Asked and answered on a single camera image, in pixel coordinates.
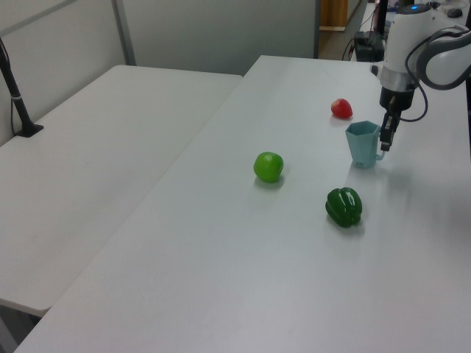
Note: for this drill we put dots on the black equipment box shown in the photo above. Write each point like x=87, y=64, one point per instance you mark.
x=368, y=46

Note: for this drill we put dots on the light blue faceted mug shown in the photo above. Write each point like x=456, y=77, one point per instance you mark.
x=362, y=147

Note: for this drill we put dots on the wooden cabinet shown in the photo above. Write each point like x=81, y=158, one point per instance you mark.
x=333, y=14

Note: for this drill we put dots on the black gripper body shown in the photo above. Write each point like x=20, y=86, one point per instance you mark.
x=404, y=98

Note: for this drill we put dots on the grey partition post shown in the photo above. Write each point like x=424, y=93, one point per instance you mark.
x=124, y=33

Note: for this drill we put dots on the red and cream toy fruit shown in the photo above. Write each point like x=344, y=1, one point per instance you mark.
x=341, y=108

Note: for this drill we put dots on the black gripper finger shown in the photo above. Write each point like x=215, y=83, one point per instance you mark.
x=386, y=137
x=395, y=125

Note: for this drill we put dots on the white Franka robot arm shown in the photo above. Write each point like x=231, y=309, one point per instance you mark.
x=404, y=36

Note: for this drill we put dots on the black pole with foot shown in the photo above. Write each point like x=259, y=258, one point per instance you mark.
x=18, y=106

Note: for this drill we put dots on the green bell pepper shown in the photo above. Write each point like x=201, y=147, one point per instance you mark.
x=344, y=206

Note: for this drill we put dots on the white side table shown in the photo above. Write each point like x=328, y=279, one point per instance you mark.
x=92, y=165

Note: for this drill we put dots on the dark computer mouse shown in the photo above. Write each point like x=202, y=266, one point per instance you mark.
x=455, y=13

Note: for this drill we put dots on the green apple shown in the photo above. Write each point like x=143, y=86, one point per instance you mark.
x=268, y=167

